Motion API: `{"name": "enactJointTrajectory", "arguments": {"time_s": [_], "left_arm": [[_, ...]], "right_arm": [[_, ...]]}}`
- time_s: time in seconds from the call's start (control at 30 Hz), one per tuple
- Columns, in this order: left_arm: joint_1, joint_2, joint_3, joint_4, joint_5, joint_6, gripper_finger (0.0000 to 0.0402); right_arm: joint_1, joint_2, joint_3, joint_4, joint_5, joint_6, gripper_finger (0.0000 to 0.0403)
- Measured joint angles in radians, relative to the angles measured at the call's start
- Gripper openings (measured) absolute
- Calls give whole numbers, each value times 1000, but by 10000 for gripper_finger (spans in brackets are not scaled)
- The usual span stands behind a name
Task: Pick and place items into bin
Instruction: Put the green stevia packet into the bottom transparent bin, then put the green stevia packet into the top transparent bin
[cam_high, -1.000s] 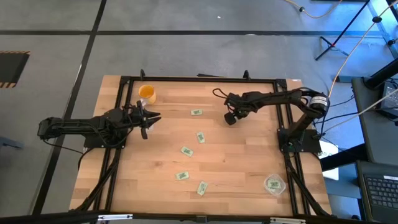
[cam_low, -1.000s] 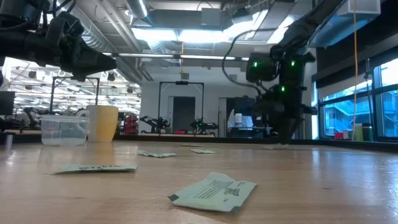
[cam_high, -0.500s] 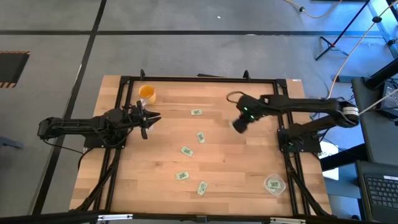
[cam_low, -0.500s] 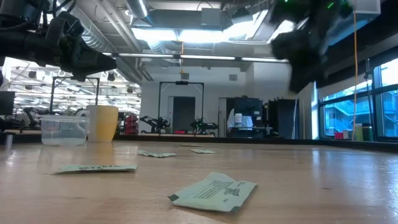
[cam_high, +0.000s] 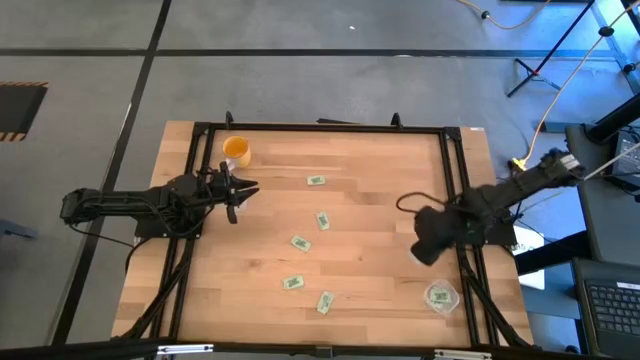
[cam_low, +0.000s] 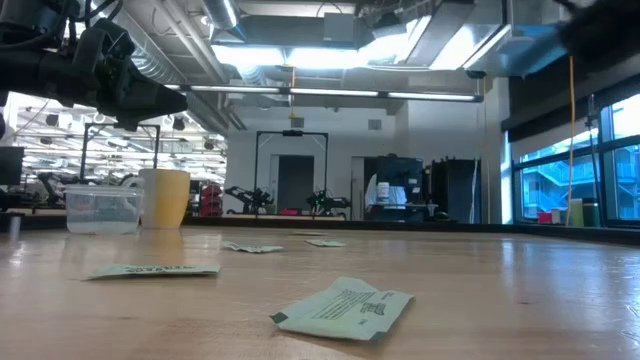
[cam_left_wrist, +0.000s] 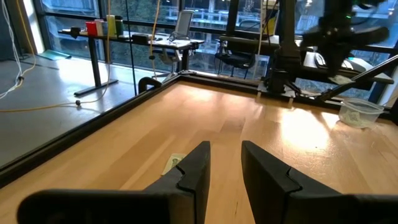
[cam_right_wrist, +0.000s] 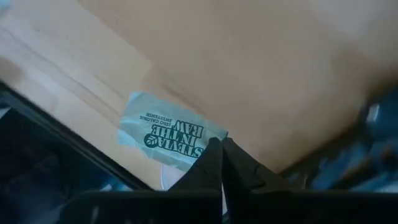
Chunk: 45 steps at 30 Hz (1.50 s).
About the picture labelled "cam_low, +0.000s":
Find wooden workbench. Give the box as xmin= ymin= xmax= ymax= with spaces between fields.
xmin=223 ymin=213 xmax=346 ymax=222

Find person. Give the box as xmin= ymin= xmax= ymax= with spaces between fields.
xmin=364 ymin=172 xmax=409 ymax=209

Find dark green bottle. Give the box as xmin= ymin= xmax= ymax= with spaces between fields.
xmin=582 ymin=197 xmax=601 ymax=228

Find tall black cabinet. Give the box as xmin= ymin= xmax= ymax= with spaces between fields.
xmin=430 ymin=158 xmax=481 ymax=224

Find black monitor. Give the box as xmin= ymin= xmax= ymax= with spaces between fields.
xmin=0 ymin=146 xmax=25 ymax=186

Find black camera frame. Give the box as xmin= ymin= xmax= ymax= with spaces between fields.
xmin=79 ymin=123 xmax=161 ymax=184
xmin=254 ymin=130 xmax=330 ymax=217

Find yellow hanging cable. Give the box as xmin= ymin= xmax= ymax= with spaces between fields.
xmin=566 ymin=54 xmax=577 ymax=227

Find pale green cup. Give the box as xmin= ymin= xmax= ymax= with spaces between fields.
xmin=569 ymin=198 xmax=585 ymax=227

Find red stacked bins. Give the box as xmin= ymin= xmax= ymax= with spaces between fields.
xmin=199 ymin=184 xmax=224 ymax=217

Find black table edge rail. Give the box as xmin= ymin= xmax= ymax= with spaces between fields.
xmin=0 ymin=213 xmax=640 ymax=247

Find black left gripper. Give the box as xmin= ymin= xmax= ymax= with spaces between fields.
xmin=74 ymin=22 xmax=189 ymax=133

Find clear plastic container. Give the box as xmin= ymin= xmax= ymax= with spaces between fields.
xmin=64 ymin=184 xmax=145 ymax=235

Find long ceiling light bar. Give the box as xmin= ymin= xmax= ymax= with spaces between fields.
xmin=164 ymin=83 xmax=485 ymax=104

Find black tool board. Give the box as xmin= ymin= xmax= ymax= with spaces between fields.
xmin=363 ymin=156 xmax=425 ymax=221

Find green paper packet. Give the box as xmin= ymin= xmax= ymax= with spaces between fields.
xmin=271 ymin=276 xmax=416 ymax=343
xmin=221 ymin=240 xmax=285 ymax=254
xmin=305 ymin=238 xmax=347 ymax=249
xmin=83 ymin=263 xmax=222 ymax=282

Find yellow ceramic mug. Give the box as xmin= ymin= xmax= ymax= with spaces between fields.
xmin=137 ymin=168 xmax=192 ymax=230

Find silver ventilation duct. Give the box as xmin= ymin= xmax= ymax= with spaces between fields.
xmin=112 ymin=0 xmax=241 ymax=134

